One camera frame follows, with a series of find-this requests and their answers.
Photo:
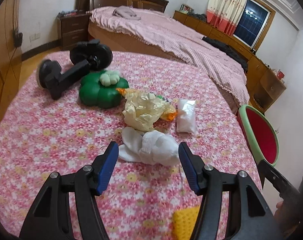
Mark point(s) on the white cloth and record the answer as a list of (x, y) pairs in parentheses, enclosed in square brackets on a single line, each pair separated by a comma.
[(154, 147)]

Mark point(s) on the white wall outlet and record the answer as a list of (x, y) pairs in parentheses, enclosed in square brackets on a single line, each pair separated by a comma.
[(35, 37)]

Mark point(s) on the red bin with green rim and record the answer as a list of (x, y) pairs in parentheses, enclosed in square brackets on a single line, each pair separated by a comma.
[(262, 135)]

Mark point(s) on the long wooden cabinet unit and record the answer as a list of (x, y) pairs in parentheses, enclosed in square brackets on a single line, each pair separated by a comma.
[(264, 80)]

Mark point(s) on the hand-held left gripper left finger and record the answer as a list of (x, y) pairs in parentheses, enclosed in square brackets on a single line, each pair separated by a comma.
[(107, 170)]

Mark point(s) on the small black device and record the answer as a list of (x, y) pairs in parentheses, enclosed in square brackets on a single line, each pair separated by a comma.
[(254, 50)]

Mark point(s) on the wooden wardrobe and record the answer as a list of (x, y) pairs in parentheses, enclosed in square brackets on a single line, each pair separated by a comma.
[(4, 42)]

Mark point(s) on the pink floral tablecloth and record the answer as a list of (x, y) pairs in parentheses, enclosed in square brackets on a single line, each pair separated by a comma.
[(54, 130)]

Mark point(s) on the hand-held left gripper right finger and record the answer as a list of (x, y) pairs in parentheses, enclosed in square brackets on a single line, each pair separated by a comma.
[(189, 170)]

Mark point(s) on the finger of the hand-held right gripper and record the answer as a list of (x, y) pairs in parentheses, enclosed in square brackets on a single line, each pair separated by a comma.
[(270, 175)]

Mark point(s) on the orange snack wrapper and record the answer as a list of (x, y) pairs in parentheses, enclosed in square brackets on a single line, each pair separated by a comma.
[(171, 117)]

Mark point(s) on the black dumbbell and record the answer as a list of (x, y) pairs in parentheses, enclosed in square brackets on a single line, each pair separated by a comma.
[(71, 72)]

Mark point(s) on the dark clothes pile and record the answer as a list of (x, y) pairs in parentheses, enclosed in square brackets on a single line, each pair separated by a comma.
[(198, 17)]

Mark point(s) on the pink checked bedspread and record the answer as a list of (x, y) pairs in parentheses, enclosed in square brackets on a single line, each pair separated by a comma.
[(179, 42)]

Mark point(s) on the row of books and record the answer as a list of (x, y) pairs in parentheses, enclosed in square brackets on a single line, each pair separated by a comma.
[(186, 8)]

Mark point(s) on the small dark clutter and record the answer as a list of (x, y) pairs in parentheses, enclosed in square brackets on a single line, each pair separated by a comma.
[(67, 13)]

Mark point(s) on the black plugged charger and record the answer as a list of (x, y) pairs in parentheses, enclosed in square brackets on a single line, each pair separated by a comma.
[(18, 38)]

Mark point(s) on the cream and red curtain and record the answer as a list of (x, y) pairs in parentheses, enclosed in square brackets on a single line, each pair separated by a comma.
[(224, 7)]

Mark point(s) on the grey folded cloth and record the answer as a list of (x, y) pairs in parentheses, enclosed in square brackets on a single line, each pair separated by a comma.
[(126, 13)]

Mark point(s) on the small red box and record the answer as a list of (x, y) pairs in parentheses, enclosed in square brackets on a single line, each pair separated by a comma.
[(280, 74)]

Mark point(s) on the green clover-shaped cushion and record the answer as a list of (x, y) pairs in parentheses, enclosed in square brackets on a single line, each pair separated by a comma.
[(96, 95)]

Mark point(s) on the cream plastic bag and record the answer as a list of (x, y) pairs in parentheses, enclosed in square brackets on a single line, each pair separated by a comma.
[(144, 112)]

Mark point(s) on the clear plastic packet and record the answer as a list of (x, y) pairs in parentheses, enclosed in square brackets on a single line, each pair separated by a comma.
[(186, 116)]

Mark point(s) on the wooden framed window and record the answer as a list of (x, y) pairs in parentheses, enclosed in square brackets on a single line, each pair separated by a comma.
[(252, 22)]

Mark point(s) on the dark jacket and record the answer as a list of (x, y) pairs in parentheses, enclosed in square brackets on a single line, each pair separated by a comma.
[(229, 52)]

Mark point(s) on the dark wooden nightstand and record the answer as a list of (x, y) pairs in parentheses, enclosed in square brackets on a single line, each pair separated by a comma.
[(72, 32)]

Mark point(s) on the person's right hand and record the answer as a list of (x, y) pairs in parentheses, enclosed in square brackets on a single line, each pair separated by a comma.
[(279, 207)]

